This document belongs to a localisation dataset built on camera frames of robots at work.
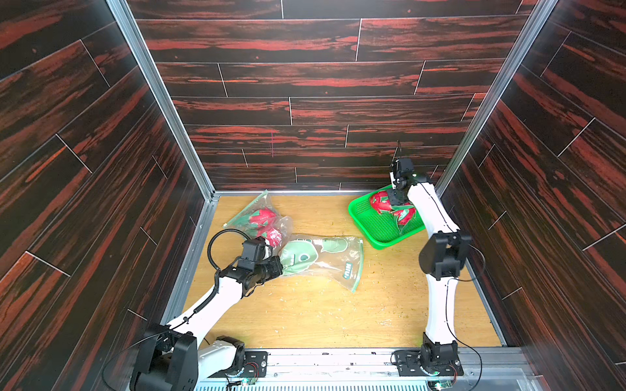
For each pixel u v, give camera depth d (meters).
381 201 0.98
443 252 0.58
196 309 0.47
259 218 1.01
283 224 0.96
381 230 1.00
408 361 0.74
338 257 0.96
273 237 0.91
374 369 0.74
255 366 0.72
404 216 1.01
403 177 0.72
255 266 0.66
